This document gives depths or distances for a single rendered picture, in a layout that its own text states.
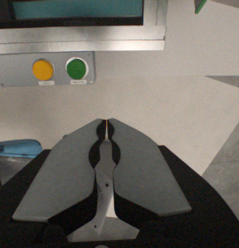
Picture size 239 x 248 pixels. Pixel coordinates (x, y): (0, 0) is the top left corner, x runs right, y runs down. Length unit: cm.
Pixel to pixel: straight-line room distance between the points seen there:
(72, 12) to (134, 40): 13
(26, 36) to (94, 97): 23
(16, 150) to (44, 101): 21
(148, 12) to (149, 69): 17
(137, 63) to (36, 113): 33
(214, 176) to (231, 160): 27
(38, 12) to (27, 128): 34
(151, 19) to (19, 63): 28
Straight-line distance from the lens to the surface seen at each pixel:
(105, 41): 38
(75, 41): 38
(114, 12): 39
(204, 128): 65
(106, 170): 48
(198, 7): 34
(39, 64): 40
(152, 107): 54
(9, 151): 39
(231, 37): 58
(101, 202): 52
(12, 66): 43
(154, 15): 40
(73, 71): 38
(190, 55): 53
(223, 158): 217
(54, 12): 41
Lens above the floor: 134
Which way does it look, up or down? 61 degrees down
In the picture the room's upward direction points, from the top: 173 degrees clockwise
